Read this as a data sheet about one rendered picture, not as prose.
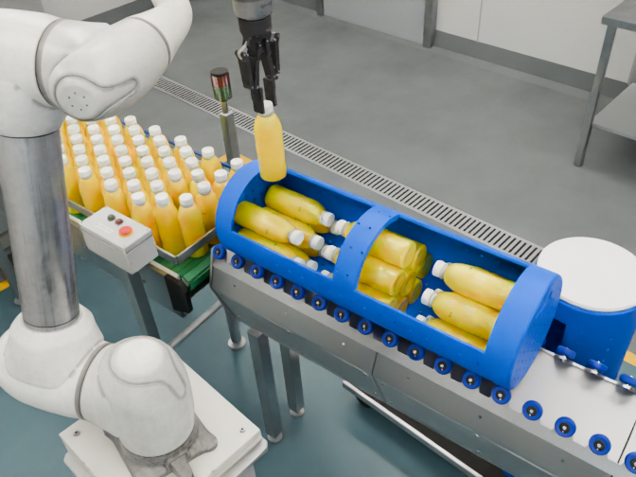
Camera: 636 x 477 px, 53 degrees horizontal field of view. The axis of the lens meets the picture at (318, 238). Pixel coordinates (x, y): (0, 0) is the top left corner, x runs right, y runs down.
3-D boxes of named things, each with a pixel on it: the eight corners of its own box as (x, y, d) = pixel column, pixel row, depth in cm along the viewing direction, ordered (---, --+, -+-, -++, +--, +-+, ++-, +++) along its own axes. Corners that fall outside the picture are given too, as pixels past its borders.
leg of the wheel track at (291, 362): (298, 420, 258) (284, 313, 217) (287, 414, 260) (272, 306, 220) (307, 410, 261) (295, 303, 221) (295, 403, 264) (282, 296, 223)
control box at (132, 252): (132, 275, 180) (123, 247, 174) (88, 249, 190) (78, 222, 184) (159, 256, 186) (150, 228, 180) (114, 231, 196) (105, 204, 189)
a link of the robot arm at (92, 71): (166, 13, 96) (85, 1, 98) (102, 64, 83) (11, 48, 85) (176, 92, 104) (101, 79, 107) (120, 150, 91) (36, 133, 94)
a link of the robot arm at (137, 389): (175, 468, 123) (159, 402, 108) (90, 443, 126) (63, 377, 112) (209, 399, 135) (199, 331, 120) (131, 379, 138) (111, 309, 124)
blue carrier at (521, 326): (503, 415, 146) (519, 333, 127) (223, 269, 189) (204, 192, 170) (551, 333, 162) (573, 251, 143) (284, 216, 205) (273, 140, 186)
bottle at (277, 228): (251, 197, 183) (305, 220, 173) (248, 220, 186) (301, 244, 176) (233, 203, 177) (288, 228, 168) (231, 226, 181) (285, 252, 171)
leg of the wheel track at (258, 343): (275, 446, 249) (257, 339, 209) (264, 438, 252) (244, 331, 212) (285, 435, 253) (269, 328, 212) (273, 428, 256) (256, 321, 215)
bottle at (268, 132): (286, 182, 169) (278, 115, 156) (258, 183, 169) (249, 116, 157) (288, 167, 174) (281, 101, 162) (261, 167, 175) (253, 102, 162)
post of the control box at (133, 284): (185, 449, 251) (122, 258, 186) (179, 443, 253) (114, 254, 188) (193, 441, 253) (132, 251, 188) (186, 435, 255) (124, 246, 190)
